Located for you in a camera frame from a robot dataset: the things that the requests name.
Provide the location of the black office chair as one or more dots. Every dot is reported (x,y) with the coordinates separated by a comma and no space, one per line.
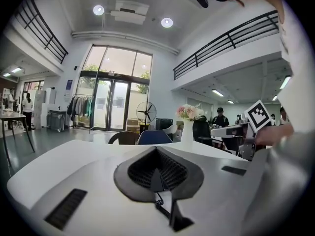
(201,129)

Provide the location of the black cabinet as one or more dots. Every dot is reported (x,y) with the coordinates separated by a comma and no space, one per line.
(163,123)

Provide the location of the white armchair with black legs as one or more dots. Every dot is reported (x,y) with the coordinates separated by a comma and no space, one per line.
(171,129)

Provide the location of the black telephone handset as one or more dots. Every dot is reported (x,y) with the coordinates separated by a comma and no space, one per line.
(157,181)

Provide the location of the white table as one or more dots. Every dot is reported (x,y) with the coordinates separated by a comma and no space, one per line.
(49,156)

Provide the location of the cardboard box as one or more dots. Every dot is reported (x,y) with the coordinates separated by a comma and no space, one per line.
(133,125)

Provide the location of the blue wall poster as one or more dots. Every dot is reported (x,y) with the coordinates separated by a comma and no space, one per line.
(69,87)

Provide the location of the black standing fan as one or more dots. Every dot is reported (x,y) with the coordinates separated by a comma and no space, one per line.
(147,112)

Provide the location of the black balcony railing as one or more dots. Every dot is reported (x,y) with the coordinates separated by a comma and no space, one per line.
(229,39)
(46,36)

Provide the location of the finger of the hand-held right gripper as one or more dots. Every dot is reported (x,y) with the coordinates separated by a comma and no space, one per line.
(219,132)

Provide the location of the clothes rack with garments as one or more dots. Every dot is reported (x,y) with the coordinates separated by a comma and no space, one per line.
(80,107)

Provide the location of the dark round-back chair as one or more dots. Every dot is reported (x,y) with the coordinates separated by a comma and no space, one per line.
(123,138)

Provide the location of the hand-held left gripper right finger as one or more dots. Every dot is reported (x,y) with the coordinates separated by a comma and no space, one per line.
(216,193)

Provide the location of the round ceiling light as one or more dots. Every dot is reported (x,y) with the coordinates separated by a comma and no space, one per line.
(166,22)
(98,10)

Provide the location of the glass entrance door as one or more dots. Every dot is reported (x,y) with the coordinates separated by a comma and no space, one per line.
(115,87)

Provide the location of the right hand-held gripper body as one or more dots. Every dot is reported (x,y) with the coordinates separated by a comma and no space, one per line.
(257,115)

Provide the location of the ceiling air conditioner unit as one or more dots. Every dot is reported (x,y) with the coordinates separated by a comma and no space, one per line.
(130,11)

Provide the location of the pink and white flower bouquet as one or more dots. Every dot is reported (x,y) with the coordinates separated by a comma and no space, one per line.
(189,112)

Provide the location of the person's white shirt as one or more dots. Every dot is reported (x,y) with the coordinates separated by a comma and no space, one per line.
(297,70)

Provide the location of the grey wheeled bin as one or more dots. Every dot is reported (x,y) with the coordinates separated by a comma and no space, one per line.
(56,120)

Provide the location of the white vase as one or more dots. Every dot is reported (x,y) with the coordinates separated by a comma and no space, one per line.
(187,134)

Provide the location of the blue chair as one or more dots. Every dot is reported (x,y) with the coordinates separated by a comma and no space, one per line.
(155,137)

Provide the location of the person's right forearm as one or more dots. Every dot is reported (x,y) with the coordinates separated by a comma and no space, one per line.
(275,134)

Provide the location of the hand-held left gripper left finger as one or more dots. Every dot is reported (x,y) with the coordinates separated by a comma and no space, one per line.
(98,193)

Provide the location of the grey table with black legs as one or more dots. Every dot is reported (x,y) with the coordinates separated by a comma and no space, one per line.
(12,115)

